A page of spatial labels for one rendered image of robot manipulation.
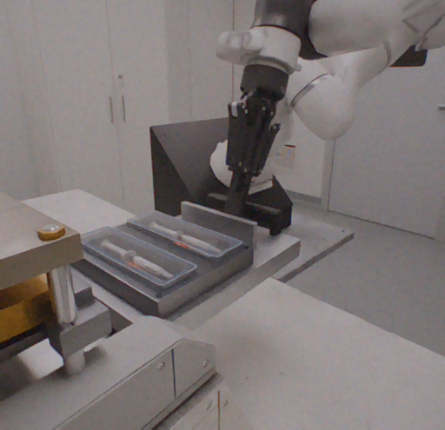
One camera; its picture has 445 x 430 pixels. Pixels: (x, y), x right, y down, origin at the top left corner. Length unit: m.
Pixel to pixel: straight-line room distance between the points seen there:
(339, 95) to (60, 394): 0.75
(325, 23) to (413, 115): 2.60
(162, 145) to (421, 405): 0.78
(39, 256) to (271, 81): 0.44
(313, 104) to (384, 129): 2.46
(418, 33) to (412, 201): 2.39
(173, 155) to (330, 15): 0.54
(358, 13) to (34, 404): 0.58
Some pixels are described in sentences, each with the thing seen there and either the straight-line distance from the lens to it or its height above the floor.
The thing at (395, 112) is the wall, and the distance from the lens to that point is 3.24.
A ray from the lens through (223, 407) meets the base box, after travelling 0.42.
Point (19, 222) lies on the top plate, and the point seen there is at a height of 1.11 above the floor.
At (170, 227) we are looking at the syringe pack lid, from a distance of 0.52.
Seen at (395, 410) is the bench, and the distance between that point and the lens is 0.65.
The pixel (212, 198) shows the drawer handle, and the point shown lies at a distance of 0.63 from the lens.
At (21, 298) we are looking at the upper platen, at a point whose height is 1.06.
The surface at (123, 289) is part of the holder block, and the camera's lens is 0.42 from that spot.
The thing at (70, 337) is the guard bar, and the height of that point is 1.04.
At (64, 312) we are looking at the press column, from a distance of 0.28.
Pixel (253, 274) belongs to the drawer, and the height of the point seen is 0.96.
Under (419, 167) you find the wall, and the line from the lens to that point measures 3.22.
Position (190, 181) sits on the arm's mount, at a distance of 0.96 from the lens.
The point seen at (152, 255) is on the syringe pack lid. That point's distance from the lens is 0.44.
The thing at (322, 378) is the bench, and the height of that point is 0.75.
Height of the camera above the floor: 1.21
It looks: 20 degrees down
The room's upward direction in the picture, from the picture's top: straight up
